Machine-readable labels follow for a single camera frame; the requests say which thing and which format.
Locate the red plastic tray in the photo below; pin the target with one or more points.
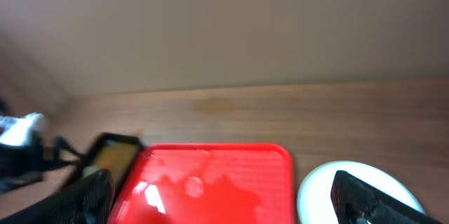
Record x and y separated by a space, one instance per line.
226 183

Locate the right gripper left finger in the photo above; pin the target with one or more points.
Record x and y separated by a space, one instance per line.
88 200

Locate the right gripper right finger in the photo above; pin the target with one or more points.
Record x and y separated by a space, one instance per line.
354 201

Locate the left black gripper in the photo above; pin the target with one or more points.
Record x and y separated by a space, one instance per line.
25 165

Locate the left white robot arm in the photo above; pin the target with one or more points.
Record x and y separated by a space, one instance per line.
19 131

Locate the black water tray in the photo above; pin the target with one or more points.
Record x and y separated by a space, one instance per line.
114 152

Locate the white plate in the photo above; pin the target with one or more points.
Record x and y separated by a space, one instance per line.
314 205

